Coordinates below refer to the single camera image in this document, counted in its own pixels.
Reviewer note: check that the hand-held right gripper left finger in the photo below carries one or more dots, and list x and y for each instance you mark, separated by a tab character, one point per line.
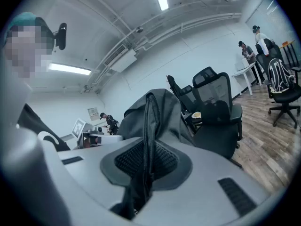
89	171

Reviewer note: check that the wall poster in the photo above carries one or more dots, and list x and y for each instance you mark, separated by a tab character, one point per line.
92	114

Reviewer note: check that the wooden top table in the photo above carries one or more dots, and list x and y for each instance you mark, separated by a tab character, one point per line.
287	43

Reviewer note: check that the white box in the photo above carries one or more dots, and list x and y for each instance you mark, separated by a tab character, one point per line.
241	64

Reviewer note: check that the white ceiling pipes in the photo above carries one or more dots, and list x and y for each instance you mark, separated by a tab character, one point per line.
188	22

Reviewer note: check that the person's teal cap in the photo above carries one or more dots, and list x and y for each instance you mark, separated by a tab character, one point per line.
23	18

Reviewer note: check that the person's face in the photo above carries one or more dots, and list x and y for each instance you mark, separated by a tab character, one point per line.
26	50

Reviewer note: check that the person's black printed shirt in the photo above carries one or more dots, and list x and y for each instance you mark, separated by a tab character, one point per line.
30	121

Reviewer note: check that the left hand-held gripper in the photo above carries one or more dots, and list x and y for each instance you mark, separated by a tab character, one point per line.
81	131

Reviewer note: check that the dark grey backpack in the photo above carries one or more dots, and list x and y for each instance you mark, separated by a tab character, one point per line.
164	116

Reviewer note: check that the white table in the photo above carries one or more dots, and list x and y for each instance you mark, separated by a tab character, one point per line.
245	69

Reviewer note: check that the white ceiling air conditioner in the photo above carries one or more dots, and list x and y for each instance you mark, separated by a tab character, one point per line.
122	60

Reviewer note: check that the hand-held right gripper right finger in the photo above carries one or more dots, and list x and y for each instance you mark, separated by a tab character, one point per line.
207	185

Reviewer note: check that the ceiling dome sensor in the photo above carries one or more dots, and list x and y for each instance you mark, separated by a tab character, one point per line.
139	29

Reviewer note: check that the patterned plate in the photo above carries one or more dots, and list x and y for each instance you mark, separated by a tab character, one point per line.
196	115

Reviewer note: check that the black mesh office chair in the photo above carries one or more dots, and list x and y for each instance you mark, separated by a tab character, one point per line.
218	135

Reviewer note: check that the person's head camera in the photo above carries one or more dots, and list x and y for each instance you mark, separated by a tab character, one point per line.
61	35

